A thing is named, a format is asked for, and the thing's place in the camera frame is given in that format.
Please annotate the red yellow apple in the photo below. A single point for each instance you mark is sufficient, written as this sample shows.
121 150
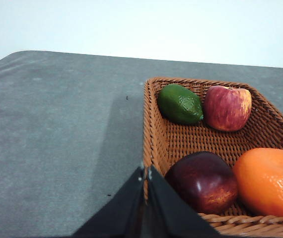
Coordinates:
227 109

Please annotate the brown woven wicker basket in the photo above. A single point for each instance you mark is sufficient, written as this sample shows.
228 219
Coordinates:
165 140

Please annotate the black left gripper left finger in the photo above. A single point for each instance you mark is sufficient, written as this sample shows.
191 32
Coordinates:
122 216

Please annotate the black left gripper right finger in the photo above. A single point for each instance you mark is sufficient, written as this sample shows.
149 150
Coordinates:
168 215

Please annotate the dark red apple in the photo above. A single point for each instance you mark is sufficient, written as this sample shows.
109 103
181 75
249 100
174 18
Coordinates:
205 180

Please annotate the orange fruit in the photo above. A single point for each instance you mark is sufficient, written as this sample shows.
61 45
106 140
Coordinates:
257 181

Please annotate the green lime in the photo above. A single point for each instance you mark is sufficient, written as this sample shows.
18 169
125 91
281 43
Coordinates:
179 105

